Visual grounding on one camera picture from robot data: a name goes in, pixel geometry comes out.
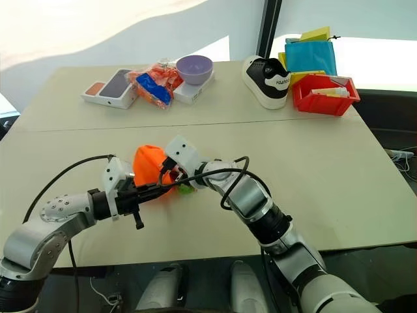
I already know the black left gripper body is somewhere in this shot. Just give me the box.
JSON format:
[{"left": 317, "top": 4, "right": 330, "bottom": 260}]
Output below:
[{"left": 115, "top": 183, "right": 146, "bottom": 231}]

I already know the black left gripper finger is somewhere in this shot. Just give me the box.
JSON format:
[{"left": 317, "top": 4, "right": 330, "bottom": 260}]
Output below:
[
  {"left": 138, "top": 182, "right": 165, "bottom": 194},
  {"left": 140, "top": 190, "right": 179, "bottom": 200}
]

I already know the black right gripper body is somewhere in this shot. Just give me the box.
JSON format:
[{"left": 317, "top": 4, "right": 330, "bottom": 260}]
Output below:
[{"left": 169, "top": 162, "right": 197, "bottom": 190}]

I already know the orange fabric pouch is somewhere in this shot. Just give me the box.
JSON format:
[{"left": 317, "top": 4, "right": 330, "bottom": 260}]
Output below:
[{"left": 133, "top": 144, "right": 179, "bottom": 198}]

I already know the white tube in bin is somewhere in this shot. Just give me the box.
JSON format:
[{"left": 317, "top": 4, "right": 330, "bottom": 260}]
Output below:
[{"left": 309, "top": 87, "right": 351, "bottom": 99}]

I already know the plain white box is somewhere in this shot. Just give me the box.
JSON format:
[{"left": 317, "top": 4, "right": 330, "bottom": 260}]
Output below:
[{"left": 171, "top": 70, "right": 216, "bottom": 106}]

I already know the orange plastic bag with blue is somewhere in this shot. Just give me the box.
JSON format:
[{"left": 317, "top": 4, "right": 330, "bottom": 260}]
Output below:
[{"left": 128, "top": 59, "right": 184, "bottom": 111}]

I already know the white rounded leg cover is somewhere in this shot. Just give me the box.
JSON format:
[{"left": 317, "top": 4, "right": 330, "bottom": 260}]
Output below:
[{"left": 134, "top": 262, "right": 190, "bottom": 312}]

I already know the white phone box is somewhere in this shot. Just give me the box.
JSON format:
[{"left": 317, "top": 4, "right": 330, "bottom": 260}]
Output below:
[{"left": 80, "top": 68, "right": 140, "bottom": 110}]

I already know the purple bowl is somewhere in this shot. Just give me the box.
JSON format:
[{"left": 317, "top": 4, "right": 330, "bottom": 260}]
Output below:
[{"left": 175, "top": 55, "right": 214, "bottom": 87}]

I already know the white and black sneaker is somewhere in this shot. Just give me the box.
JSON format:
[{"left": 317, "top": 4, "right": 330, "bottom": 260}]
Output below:
[{"left": 242, "top": 55, "right": 293, "bottom": 110}]

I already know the red plastic bin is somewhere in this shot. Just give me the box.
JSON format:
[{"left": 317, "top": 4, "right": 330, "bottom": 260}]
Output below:
[{"left": 291, "top": 74, "right": 361, "bottom": 117}]

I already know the dark vertical pole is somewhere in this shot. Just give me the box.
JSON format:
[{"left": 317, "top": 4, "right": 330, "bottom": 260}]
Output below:
[{"left": 255, "top": 0, "right": 283, "bottom": 62}]

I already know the blue fabric bag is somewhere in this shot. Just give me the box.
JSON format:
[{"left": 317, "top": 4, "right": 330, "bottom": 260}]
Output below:
[{"left": 284, "top": 38, "right": 337, "bottom": 77}]

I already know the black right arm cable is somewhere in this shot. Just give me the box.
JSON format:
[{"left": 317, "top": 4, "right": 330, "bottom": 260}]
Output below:
[{"left": 158, "top": 155, "right": 273, "bottom": 213}]

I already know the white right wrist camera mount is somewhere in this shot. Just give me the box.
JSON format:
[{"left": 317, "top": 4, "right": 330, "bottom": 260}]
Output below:
[{"left": 164, "top": 134, "right": 210, "bottom": 174}]

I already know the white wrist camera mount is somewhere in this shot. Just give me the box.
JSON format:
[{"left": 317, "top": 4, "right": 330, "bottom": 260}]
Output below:
[
  {"left": 101, "top": 157, "right": 134, "bottom": 221},
  {"left": 164, "top": 134, "right": 210, "bottom": 174}
]

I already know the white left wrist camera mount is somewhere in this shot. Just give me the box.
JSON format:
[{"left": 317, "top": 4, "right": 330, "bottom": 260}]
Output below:
[{"left": 101, "top": 157, "right": 134, "bottom": 221}]

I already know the thin white floor cable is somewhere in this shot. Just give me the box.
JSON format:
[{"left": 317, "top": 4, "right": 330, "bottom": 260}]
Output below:
[{"left": 89, "top": 276, "right": 124, "bottom": 308}]

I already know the white power cable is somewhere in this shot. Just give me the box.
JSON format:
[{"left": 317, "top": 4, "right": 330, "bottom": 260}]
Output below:
[{"left": 385, "top": 147, "right": 417, "bottom": 181}]

